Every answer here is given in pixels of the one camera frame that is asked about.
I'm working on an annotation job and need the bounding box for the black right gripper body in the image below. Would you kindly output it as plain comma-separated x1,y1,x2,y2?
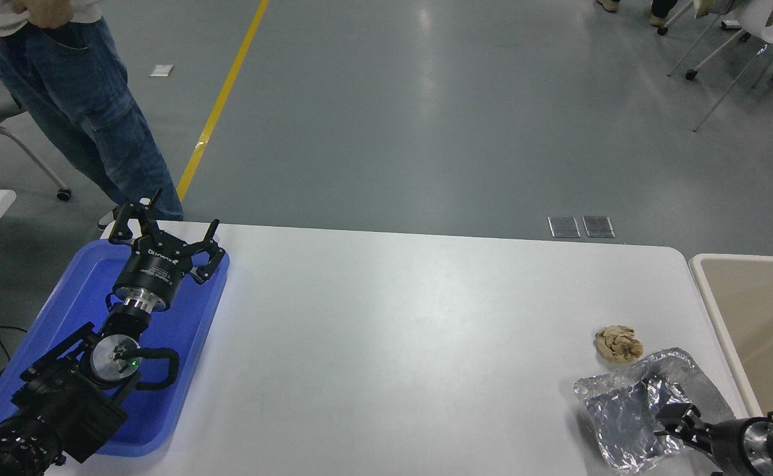
709,416,758,475

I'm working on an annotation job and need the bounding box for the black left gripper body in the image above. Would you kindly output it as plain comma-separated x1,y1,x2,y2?
112,233,195,311

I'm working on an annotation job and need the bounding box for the foil plate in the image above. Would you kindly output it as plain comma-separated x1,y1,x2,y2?
573,347,735,475

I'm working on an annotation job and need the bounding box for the metal floor plate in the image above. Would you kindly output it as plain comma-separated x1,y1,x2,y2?
583,216,616,239
548,216,581,239

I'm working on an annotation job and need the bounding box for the person's hand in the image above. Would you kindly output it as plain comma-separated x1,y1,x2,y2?
26,0,88,29

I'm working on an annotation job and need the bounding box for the blue plastic tray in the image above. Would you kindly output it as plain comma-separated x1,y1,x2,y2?
0,238,231,458

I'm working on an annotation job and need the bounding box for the crumpled tan paper ball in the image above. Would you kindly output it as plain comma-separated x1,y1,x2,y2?
594,325,645,364

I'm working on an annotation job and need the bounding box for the person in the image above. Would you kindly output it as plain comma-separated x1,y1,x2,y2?
596,0,681,27
0,0,184,231

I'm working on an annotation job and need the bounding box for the large pale bin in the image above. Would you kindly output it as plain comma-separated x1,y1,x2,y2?
689,253,773,420

